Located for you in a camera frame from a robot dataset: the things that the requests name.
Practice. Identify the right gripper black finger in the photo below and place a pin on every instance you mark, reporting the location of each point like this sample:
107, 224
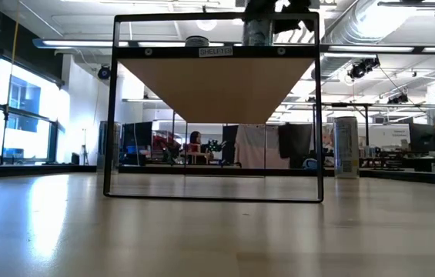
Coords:
259, 7

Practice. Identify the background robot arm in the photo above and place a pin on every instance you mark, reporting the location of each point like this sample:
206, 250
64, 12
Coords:
216, 146

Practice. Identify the round ceiling light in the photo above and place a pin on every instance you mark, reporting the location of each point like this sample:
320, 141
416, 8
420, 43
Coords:
206, 25

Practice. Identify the ceiling light strip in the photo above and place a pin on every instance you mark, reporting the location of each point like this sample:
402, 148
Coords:
375, 49
71, 43

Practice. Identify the black hanging cloth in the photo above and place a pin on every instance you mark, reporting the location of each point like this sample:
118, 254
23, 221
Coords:
298, 140
229, 138

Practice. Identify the white hanging cloth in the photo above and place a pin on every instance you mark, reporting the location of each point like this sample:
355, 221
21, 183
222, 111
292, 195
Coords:
255, 148

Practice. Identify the blue white round object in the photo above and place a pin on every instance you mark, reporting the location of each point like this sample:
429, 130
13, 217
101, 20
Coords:
310, 164

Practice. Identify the white sign board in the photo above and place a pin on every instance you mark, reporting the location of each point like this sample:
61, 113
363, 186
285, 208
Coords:
390, 134

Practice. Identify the small wooden table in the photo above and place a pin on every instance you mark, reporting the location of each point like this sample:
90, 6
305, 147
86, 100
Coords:
196, 155

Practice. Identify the red fabric item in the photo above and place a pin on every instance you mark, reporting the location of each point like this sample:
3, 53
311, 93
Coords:
163, 143

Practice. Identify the cluttered workbench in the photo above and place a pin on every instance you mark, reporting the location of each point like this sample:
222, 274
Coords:
382, 159

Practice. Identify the black monitor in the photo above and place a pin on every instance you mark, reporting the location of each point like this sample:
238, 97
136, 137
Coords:
140, 134
422, 136

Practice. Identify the thin tripod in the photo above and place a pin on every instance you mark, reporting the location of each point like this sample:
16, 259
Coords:
84, 154

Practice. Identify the small black box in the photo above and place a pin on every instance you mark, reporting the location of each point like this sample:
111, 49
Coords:
75, 159

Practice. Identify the silver ventilation duct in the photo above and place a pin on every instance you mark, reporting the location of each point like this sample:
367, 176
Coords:
355, 23

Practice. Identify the black ceiling camera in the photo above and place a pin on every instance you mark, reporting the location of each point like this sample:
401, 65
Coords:
360, 69
104, 72
398, 99

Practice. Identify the wooden shelf black metal frame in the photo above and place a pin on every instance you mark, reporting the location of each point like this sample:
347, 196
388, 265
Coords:
217, 88

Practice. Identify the black tall stand frame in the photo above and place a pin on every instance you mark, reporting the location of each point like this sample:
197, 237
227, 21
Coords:
346, 104

